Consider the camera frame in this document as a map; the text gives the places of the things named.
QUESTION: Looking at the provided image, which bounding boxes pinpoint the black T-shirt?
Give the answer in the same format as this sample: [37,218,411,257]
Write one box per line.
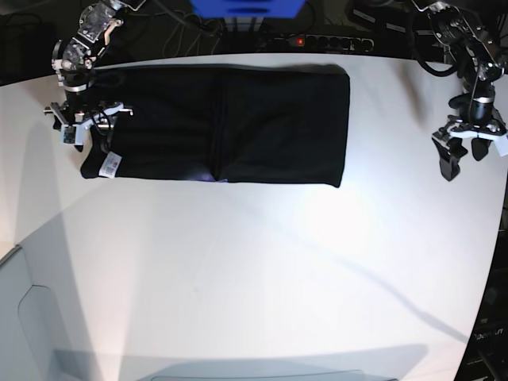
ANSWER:
[80,64,350,187]

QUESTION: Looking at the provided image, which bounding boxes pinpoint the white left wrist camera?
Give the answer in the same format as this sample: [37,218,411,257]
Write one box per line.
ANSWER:
[495,135,508,157]

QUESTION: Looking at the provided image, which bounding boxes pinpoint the blue box overhead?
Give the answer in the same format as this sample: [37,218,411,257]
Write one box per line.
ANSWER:
[190,0,306,18]

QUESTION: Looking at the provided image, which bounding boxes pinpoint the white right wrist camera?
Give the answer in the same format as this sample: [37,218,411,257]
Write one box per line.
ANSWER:
[60,125,85,146]

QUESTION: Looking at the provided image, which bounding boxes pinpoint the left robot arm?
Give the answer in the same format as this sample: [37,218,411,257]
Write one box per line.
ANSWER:
[406,1,507,182]

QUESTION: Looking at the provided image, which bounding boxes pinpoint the white power strip red switch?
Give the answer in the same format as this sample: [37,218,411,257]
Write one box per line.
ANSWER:
[264,34,375,55]

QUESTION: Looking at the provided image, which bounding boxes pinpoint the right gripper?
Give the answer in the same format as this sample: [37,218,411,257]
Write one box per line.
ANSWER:
[44,102,133,152]

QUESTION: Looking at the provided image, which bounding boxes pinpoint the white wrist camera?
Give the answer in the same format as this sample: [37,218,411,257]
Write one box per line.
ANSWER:
[60,125,85,146]
[495,135,508,157]

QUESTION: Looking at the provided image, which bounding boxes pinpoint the black box with OpenArm label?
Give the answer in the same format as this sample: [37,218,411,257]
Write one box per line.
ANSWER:
[460,265,508,381]

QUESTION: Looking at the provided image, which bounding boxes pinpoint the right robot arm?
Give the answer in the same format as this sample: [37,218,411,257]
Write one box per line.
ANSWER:
[44,1,144,152]

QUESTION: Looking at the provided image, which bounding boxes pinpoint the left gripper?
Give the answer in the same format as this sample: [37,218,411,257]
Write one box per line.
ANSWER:
[433,115,507,182]

